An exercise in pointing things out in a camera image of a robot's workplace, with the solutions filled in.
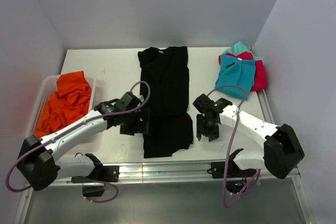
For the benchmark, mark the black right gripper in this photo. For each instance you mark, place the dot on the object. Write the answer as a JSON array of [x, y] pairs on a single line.
[[213, 134]]

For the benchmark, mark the white plastic basket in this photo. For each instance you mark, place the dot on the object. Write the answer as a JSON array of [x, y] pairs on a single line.
[[48, 86]]

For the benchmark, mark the light turquoise shirt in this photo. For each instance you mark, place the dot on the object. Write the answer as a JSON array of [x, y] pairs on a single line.
[[237, 49]]

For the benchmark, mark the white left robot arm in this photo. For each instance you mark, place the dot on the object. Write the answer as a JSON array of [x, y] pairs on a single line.
[[39, 158]]

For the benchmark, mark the orange shirt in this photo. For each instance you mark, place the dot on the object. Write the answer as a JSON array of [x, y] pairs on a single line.
[[66, 105]]

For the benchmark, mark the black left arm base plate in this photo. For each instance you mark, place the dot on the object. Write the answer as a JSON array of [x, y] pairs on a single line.
[[104, 173]]

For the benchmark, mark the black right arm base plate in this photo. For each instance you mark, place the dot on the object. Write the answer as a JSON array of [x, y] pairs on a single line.
[[217, 170]]

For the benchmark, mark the aluminium rail frame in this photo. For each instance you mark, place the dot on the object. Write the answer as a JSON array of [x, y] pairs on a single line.
[[175, 189]]

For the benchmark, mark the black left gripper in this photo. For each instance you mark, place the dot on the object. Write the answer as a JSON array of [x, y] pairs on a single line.
[[140, 127]]

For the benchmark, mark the teal shirt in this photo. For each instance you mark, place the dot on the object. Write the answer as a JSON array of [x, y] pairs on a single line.
[[235, 77]]

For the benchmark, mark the black t-shirt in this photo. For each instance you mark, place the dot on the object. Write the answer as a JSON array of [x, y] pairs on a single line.
[[165, 77]]

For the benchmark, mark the magenta shirt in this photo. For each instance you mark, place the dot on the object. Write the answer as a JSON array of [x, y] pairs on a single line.
[[260, 79]]

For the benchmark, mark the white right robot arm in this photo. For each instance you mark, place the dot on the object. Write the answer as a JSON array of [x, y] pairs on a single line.
[[280, 150]]

